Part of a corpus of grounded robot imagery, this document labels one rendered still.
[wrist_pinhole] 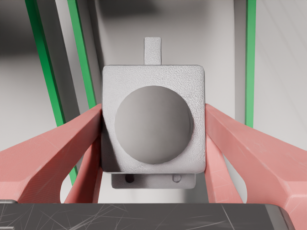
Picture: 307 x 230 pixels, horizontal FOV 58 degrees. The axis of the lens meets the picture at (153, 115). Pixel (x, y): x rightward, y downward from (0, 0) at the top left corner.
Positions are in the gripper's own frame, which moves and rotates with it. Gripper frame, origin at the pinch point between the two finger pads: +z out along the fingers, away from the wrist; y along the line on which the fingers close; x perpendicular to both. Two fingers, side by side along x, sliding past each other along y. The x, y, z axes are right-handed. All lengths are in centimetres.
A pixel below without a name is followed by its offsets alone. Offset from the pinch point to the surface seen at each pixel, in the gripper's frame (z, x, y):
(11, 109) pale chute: 10.8, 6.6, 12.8
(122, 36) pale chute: 14.0, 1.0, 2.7
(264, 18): 39.6, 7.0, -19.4
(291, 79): 28.7, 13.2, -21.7
